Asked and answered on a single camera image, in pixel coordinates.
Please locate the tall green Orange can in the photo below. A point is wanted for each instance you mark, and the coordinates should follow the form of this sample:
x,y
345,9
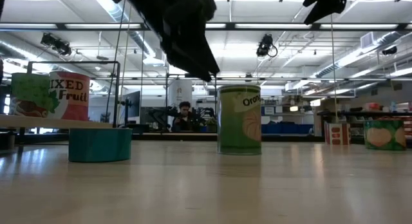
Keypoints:
x,y
231,121

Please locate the low teal can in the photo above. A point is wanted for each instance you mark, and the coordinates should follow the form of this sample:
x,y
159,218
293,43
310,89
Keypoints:
x,y
99,145

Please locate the white pillar with sign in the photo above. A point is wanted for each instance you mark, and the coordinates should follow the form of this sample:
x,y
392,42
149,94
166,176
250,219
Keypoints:
x,y
179,92

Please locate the green leaf-print can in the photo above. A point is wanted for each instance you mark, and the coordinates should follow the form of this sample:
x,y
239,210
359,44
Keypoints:
x,y
29,89

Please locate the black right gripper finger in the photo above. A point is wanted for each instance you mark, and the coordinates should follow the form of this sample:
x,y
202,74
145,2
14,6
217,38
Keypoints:
x,y
318,14
313,0

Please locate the black ceiling spotlight cluster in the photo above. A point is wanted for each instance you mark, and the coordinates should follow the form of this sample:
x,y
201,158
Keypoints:
x,y
56,43

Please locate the red brick-pattern can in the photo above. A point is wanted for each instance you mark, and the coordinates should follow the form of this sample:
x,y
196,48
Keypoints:
x,y
337,134

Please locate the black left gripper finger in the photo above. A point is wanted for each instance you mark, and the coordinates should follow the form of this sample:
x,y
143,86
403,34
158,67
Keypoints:
x,y
166,45
196,53

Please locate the pink Mixed Fruit can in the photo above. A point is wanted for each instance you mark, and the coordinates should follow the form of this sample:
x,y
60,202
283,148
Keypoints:
x,y
74,98

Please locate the blue storage bin row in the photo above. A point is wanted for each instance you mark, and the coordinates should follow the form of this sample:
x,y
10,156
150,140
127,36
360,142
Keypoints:
x,y
286,129

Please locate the small black ceiling device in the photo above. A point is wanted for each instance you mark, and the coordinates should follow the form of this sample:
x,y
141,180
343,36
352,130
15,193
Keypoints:
x,y
389,50

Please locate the black ceiling device with loop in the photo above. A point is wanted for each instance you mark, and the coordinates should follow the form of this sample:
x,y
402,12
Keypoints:
x,y
265,45

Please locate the person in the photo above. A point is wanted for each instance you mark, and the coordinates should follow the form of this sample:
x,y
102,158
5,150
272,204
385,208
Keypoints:
x,y
184,116

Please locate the dark storage shelving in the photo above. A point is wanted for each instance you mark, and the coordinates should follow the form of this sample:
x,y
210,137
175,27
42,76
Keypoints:
x,y
354,113

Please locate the black computer monitor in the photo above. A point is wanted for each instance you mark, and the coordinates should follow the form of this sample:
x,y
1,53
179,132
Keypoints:
x,y
132,105

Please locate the wooden shelf with black frame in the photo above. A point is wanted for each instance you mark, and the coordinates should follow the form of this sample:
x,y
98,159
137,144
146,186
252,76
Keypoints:
x,y
64,122

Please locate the small green potted plant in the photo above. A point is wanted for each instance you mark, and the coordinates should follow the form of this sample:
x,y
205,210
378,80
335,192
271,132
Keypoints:
x,y
211,122

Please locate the green peach-print can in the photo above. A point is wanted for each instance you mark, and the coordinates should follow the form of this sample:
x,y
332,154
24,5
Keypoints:
x,y
384,135

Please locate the black aluminium table frame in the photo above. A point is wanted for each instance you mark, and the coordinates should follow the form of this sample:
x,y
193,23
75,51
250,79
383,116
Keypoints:
x,y
193,137

